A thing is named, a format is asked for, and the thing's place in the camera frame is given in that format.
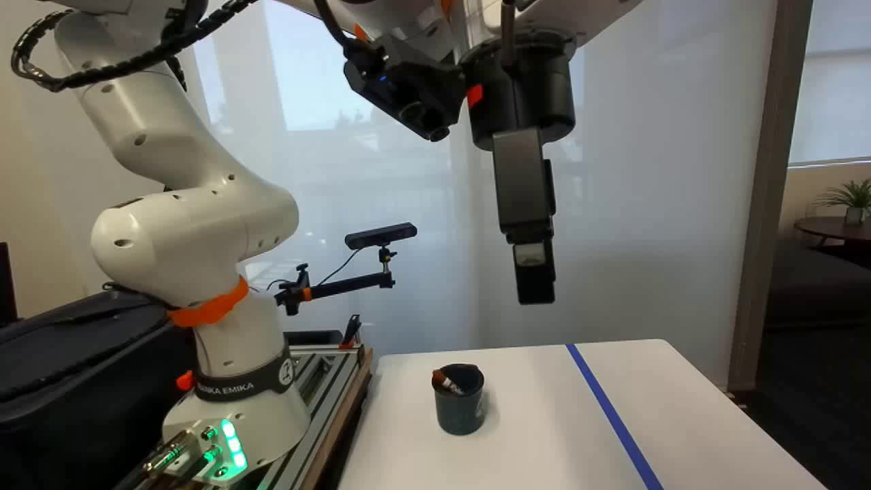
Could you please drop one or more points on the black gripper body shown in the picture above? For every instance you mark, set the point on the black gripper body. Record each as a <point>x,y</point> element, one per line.
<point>521,102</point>

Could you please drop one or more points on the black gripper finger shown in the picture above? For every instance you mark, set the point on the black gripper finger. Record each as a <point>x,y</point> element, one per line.
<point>535,272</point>

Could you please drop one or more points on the orange marker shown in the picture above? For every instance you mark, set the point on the orange marker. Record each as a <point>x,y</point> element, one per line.
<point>442,378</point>

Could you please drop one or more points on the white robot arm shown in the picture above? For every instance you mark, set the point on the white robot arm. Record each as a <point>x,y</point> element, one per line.
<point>186,239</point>

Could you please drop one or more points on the dark teal cup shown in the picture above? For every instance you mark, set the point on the dark teal cup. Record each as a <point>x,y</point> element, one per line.
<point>460,414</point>

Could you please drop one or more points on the blue tape line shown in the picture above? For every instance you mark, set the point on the blue tape line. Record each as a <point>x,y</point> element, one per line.
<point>615,420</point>

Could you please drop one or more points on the dark round side table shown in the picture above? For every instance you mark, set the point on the dark round side table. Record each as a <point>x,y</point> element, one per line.
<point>840,237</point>

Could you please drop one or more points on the potted plant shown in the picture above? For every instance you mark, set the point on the potted plant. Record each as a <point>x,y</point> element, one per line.
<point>856,199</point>

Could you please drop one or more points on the black bag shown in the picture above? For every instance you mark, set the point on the black bag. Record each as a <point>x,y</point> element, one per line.
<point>84,388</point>

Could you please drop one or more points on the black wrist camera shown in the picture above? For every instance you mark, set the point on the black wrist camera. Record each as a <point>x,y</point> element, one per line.
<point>407,86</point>

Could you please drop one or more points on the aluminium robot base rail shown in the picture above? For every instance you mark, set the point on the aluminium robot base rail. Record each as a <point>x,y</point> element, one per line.
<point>314,410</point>

